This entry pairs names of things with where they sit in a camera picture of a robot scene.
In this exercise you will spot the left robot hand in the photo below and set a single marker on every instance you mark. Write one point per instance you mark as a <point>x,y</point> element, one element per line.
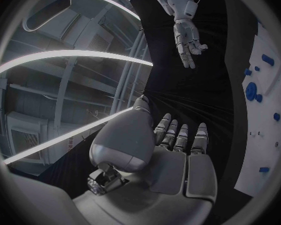
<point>168,172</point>

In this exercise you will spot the white task board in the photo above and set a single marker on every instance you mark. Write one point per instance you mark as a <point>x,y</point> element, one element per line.
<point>267,135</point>

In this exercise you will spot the short blue cylinder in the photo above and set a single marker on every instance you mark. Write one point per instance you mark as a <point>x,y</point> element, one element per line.
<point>268,59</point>

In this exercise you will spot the blue gear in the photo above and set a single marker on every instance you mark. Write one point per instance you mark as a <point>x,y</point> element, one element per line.
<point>251,91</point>

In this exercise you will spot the small blue peg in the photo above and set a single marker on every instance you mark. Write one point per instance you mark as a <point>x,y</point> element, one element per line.
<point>256,68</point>

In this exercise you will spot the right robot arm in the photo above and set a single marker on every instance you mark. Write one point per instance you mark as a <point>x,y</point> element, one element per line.
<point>175,0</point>

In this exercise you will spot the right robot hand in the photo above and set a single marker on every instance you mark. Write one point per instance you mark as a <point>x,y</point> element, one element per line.
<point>184,33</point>

